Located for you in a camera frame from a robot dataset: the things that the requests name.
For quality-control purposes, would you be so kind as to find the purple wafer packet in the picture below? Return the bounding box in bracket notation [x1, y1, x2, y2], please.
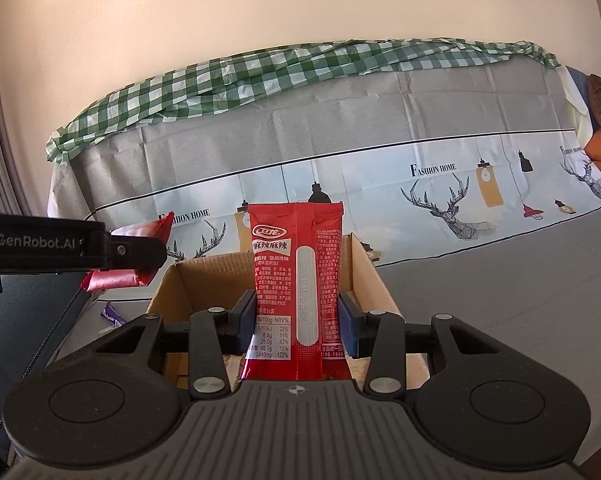
[99, 302, 127, 328]

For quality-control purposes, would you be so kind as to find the brown cardboard box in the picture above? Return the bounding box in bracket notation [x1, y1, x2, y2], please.
[148, 232, 431, 391]

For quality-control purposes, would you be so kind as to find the long red snack packet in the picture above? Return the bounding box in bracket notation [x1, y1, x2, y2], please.
[240, 201, 354, 383]

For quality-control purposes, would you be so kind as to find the blue sofa cushion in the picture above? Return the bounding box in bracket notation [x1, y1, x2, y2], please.
[0, 272, 91, 461]

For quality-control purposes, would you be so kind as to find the red translucent snack packet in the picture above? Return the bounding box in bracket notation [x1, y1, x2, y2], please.
[80, 211, 176, 290]

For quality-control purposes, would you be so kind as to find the green checked cloth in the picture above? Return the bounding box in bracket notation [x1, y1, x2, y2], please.
[45, 37, 561, 163]

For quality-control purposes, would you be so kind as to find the grey curtain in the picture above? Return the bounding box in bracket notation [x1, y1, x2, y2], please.
[0, 0, 48, 218]

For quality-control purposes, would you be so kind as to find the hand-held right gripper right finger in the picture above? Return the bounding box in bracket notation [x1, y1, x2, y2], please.
[338, 291, 482, 396]

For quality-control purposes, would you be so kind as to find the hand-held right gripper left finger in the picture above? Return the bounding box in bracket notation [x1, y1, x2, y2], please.
[95, 290, 257, 396]

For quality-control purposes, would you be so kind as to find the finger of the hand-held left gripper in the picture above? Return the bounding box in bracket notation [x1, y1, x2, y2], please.
[103, 234, 167, 283]

